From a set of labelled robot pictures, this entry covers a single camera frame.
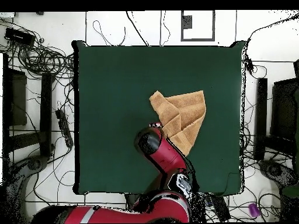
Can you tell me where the grey square floor frame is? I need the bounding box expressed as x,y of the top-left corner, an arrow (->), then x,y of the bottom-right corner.
180,10 -> 216,42

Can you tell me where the purple plastic object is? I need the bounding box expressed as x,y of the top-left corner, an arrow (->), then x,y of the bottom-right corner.
248,202 -> 260,218

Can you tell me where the dark flat panel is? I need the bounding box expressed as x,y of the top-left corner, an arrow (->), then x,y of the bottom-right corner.
270,78 -> 299,141
2,66 -> 28,127

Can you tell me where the small dark grey plate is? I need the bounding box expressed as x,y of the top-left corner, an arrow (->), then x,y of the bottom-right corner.
182,15 -> 193,29

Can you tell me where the thin black looped cable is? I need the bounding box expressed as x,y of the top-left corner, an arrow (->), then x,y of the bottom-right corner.
92,20 -> 127,47

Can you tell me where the black cable tangle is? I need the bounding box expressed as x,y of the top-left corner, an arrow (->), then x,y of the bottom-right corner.
0,18 -> 75,81

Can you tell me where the black rectangular device box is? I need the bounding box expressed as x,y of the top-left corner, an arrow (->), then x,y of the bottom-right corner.
4,27 -> 36,47

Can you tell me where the orange terry towel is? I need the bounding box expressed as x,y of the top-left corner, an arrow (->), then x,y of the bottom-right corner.
148,90 -> 207,157

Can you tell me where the dark green table cloth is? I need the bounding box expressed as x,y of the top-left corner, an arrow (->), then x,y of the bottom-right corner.
72,38 -> 246,197

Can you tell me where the thick black cable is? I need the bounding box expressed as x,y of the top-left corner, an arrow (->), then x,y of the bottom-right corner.
126,10 -> 151,47

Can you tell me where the long black cable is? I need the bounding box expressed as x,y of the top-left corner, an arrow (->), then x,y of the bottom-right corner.
246,12 -> 299,46

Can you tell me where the dark grey stand foot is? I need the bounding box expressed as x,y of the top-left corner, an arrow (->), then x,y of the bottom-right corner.
26,155 -> 49,172
258,159 -> 298,188

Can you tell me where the black power strip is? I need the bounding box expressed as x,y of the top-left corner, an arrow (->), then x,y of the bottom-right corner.
205,194 -> 231,222
55,108 -> 74,148

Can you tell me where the black upright stand post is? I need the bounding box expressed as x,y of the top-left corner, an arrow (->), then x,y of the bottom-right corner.
39,72 -> 53,158
253,78 -> 269,161

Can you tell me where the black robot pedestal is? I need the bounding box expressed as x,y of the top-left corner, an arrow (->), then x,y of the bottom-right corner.
124,193 -> 142,209

